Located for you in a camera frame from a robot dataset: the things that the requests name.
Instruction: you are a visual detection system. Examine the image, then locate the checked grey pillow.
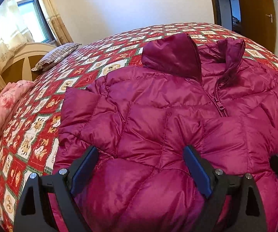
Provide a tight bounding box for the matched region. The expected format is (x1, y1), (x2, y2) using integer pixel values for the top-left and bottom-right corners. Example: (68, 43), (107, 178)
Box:
(31, 43), (81, 72)

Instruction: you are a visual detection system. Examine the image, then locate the right beige curtain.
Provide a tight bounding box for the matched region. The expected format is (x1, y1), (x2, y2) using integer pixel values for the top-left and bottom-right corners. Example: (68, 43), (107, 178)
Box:
(38, 0), (73, 45)

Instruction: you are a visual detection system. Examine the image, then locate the left beige curtain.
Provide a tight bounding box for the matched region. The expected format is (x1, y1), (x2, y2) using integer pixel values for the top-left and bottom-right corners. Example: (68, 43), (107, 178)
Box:
(0, 0), (34, 91)

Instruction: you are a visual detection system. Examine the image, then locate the magenta puffer jacket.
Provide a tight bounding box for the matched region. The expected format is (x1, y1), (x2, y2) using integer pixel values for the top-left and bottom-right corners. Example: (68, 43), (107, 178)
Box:
(54, 33), (278, 231)

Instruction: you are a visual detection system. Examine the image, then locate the brown wooden door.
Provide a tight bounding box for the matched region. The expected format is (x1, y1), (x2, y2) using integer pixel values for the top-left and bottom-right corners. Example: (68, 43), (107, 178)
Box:
(239, 0), (276, 52)

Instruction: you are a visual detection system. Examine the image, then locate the red patchwork bedspread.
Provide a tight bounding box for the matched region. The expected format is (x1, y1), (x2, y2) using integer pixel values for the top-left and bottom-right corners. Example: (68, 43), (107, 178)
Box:
(0, 23), (278, 231)

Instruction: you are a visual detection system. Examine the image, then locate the cream wooden headboard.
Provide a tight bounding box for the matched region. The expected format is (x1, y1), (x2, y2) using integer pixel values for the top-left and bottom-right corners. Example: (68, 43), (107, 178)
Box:
(2, 43), (56, 83)

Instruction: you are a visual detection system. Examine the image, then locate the dark door frame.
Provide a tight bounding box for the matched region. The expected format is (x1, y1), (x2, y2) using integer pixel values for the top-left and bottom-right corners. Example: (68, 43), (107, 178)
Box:
(206, 0), (242, 35)

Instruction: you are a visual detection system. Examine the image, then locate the beige curtain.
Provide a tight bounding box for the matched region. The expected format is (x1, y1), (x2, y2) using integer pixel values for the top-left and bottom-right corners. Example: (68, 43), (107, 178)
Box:
(0, 0), (34, 91)
(38, 0), (73, 45)

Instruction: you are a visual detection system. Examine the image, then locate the metal door handle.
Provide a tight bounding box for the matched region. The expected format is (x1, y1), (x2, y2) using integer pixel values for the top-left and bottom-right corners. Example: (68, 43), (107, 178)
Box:
(266, 14), (273, 23)

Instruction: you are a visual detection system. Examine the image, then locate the window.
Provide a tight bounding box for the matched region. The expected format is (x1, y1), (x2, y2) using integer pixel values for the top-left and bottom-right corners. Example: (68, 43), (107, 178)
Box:
(16, 0), (55, 44)

